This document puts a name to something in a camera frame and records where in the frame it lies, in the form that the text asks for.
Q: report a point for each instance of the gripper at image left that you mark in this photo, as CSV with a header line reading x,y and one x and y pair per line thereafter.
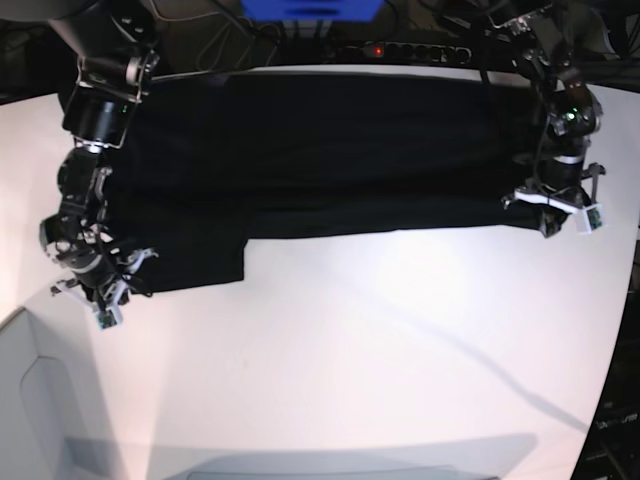
x,y
106,280

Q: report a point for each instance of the white box at left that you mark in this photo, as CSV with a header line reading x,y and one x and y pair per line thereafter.
x,y
43,432

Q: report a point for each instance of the blue plastic box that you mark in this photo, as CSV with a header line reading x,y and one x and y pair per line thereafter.
x,y
334,10

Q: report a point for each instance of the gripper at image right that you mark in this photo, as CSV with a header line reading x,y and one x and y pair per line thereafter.
x,y
559,188

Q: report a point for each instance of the black T-shirt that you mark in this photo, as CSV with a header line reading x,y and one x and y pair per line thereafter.
x,y
210,164

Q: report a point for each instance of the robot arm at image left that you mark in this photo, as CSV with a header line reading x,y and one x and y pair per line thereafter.
x,y
115,43

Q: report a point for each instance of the black power strip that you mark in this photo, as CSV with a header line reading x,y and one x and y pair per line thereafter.
x,y
405,53

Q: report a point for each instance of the wrist camera at image right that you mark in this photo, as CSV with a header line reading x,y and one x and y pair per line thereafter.
x,y
589,219

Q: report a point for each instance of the wrist camera at image left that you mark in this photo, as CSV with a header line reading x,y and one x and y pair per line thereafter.
x,y
109,317

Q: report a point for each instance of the wrist camera at image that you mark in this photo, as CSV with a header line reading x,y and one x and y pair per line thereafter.
x,y
589,219
109,317

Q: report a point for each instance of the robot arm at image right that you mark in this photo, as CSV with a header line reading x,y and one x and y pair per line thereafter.
x,y
567,112

